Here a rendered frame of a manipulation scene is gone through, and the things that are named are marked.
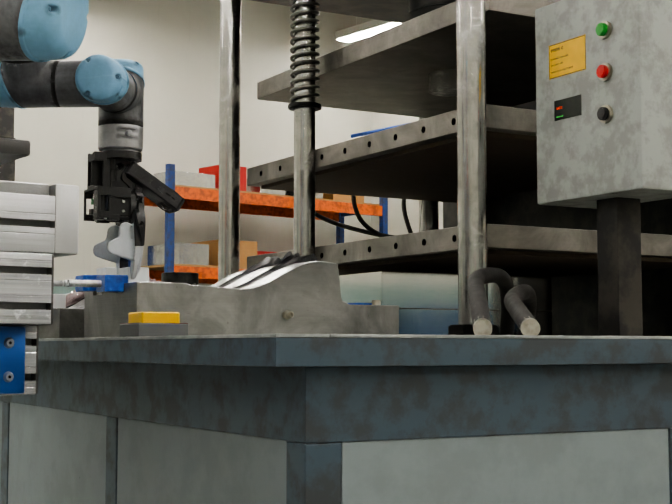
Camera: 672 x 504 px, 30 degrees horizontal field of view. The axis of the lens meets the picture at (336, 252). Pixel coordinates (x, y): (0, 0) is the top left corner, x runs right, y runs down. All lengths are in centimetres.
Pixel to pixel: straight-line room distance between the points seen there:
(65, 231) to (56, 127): 858
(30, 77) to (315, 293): 60
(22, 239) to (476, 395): 61
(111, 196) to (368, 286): 100
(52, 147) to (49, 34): 860
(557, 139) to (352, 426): 114
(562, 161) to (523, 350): 92
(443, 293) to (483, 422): 138
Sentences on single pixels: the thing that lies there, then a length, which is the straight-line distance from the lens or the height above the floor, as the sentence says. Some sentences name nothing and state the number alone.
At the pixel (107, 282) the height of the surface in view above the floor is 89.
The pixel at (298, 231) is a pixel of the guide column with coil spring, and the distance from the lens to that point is 317.
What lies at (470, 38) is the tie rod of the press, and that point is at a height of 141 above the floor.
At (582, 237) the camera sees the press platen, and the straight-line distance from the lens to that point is 277.
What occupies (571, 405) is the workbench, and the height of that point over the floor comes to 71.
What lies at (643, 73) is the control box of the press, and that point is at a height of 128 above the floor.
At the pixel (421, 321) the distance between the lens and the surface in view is 294.
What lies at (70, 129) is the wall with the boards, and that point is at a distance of 1028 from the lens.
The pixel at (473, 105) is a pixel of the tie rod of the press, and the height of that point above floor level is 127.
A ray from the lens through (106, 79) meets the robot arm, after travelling 200.
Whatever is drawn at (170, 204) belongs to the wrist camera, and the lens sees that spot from 213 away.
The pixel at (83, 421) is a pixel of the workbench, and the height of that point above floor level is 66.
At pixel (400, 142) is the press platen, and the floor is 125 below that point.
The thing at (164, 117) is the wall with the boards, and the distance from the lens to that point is 1073.
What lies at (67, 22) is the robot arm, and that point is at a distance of 161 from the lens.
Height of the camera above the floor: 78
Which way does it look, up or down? 4 degrees up
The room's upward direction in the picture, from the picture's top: straight up
